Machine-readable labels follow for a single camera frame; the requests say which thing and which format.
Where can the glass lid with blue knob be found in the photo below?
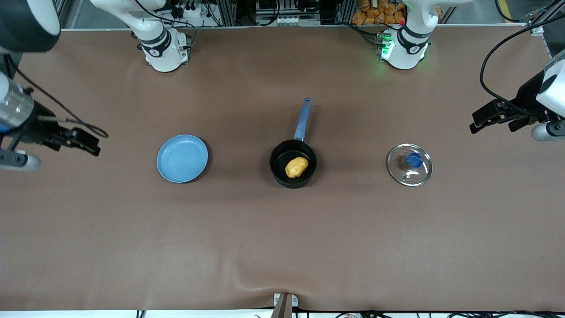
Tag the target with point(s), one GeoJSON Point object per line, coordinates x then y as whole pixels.
{"type": "Point", "coordinates": [404, 172]}

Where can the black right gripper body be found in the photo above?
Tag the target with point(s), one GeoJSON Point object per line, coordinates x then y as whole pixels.
{"type": "Point", "coordinates": [34, 130]}

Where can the orange snack bags pile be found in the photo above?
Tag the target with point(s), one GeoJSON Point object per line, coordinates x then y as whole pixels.
{"type": "Point", "coordinates": [379, 11]}

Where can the small white power strip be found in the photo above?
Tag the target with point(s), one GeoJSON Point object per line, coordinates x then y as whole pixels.
{"type": "Point", "coordinates": [290, 20]}

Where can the white power strip with plugs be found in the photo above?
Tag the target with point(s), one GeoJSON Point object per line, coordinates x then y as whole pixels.
{"type": "Point", "coordinates": [192, 9]}

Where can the blue round plate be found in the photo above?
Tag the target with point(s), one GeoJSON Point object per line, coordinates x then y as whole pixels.
{"type": "Point", "coordinates": [182, 159]}

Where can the yellow potato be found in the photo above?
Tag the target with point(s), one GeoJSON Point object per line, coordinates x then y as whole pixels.
{"type": "Point", "coordinates": [296, 168]}

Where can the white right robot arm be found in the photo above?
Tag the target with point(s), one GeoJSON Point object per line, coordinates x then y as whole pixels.
{"type": "Point", "coordinates": [154, 48]}

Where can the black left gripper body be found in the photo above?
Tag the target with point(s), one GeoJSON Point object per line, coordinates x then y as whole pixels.
{"type": "Point", "coordinates": [528, 98]}

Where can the metal table edge bracket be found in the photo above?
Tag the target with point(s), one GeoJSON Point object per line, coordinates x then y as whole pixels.
{"type": "Point", "coordinates": [285, 304]}

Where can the aluminium frame rail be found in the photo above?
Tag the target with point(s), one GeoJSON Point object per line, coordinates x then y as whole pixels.
{"type": "Point", "coordinates": [70, 13]}
{"type": "Point", "coordinates": [536, 24]}

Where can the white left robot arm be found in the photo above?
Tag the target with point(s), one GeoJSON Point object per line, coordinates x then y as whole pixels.
{"type": "Point", "coordinates": [404, 48]}

